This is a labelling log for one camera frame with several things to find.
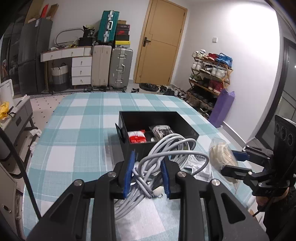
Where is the bag of cream rope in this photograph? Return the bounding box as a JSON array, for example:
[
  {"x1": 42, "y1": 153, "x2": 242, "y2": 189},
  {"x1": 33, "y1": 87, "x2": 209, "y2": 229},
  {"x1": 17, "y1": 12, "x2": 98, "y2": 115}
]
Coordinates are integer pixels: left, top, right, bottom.
[{"x1": 209, "y1": 138, "x2": 238, "y2": 175}]

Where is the white foil sachet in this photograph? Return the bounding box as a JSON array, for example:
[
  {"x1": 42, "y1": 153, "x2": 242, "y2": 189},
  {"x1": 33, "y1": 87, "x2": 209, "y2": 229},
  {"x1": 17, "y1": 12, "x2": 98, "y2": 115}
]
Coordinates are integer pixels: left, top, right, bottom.
[{"x1": 181, "y1": 155, "x2": 213, "y2": 182}]

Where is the grey cable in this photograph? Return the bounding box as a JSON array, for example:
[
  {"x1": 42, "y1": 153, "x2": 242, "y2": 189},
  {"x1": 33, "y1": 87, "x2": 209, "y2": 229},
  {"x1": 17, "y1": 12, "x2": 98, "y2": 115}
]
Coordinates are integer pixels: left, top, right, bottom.
[{"x1": 113, "y1": 133, "x2": 210, "y2": 222}]

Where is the red white packet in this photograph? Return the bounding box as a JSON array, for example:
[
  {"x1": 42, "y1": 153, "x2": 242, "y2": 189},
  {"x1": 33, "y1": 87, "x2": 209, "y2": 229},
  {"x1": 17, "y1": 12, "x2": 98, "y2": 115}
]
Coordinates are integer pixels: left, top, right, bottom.
[{"x1": 127, "y1": 130, "x2": 147, "y2": 144}]

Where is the clear plastic bag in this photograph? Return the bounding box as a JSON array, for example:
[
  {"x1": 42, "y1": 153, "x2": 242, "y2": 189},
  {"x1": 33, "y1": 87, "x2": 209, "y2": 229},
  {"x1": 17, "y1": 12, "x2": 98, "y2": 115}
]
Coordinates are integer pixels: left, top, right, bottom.
[{"x1": 149, "y1": 125, "x2": 174, "y2": 142}]

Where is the purple bag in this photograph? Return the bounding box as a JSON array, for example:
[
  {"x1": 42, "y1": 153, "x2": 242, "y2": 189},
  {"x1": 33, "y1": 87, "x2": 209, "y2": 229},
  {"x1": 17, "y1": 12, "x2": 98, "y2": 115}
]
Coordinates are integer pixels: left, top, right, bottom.
[{"x1": 208, "y1": 89, "x2": 235, "y2": 128}]

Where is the teal checked tablecloth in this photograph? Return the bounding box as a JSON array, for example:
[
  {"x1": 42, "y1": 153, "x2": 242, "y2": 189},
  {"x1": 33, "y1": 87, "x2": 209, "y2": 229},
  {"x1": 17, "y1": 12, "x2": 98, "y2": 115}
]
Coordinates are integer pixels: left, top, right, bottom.
[{"x1": 28, "y1": 92, "x2": 241, "y2": 240}]

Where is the black storage box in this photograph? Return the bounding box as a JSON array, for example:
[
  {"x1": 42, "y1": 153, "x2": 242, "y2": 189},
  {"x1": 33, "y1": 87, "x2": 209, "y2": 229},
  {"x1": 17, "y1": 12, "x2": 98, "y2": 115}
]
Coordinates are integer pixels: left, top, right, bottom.
[{"x1": 115, "y1": 111, "x2": 199, "y2": 161}]

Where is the wooden shoe rack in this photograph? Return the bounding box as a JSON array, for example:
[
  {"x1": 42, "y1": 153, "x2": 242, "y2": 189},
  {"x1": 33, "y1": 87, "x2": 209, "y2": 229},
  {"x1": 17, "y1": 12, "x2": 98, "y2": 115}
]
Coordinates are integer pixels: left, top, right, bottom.
[{"x1": 185, "y1": 49, "x2": 233, "y2": 119}]

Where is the blue bag on rack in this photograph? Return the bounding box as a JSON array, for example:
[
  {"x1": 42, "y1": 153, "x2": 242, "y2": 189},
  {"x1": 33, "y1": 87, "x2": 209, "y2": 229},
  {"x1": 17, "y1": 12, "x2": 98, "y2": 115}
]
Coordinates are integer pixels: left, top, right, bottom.
[{"x1": 216, "y1": 53, "x2": 233, "y2": 69}]

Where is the grey low cabinet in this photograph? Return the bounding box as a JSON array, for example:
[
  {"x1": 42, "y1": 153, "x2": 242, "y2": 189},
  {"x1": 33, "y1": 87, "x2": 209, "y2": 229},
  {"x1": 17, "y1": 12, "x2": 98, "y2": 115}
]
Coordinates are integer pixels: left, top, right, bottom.
[{"x1": 1, "y1": 96, "x2": 38, "y2": 146}]

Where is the woven laundry basket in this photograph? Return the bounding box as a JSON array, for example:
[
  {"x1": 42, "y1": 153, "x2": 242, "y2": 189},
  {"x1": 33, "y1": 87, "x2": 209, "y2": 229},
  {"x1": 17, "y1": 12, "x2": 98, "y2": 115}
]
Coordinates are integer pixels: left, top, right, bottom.
[{"x1": 51, "y1": 63, "x2": 69, "y2": 92}]

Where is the silver aluminium suitcase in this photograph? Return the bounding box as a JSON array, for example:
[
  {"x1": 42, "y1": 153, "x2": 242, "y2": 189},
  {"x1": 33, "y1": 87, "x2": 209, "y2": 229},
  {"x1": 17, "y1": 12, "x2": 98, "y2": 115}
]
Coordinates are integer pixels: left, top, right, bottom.
[{"x1": 108, "y1": 47, "x2": 133, "y2": 90}]

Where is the beige suitcase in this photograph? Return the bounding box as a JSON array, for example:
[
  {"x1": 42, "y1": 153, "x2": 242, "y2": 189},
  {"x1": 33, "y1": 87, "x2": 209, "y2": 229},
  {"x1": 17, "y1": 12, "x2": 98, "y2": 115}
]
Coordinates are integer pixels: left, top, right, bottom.
[{"x1": 91, "y1": 45, "x2": 112, "y2": 87}]

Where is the white drawer desk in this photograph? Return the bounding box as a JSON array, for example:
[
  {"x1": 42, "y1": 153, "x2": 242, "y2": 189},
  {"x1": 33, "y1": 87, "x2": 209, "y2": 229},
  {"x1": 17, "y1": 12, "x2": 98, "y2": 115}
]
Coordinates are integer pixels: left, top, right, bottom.
[{"x1": 40, "y1": 46, "x2": 92, "y2": 91}]

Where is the stack of shoe boxes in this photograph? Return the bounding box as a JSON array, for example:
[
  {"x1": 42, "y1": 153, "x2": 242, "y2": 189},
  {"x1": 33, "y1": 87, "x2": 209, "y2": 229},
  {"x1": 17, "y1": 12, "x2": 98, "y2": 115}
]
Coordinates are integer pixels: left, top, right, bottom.
[{"x1": 115, "y1": 20, "x2": 130, "y2": 48}]

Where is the black bag on desk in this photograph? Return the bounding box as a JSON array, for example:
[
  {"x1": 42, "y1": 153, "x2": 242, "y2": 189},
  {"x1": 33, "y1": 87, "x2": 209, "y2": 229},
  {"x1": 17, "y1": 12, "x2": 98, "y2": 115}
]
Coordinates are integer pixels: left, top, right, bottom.
[{"x1": 78, "y1": 25, "x2": 95, "y2": 47}]

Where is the yellow wooden door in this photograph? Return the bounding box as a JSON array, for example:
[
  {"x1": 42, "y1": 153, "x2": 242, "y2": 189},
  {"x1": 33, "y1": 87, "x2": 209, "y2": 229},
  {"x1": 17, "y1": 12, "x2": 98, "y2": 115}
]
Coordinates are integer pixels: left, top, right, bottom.
[{"x1": 133, "y1": 1, "x2": 187, "y2": 85}]

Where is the teal hard suitcase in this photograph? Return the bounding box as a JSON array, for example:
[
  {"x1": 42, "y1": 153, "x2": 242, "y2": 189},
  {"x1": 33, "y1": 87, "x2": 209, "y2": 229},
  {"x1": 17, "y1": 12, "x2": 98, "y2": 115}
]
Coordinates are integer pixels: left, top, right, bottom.
[{"x1": 97, "y1": 10, "x2": 119, "y2": 44}]

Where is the dark grey refrigerator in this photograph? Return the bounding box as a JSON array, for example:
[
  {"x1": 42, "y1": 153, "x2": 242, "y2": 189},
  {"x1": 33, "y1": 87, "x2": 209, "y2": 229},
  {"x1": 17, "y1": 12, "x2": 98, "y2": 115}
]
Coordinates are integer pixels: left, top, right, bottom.
[{"x1": 18, "y1": 18, "x2": 53, "y2": 95}]

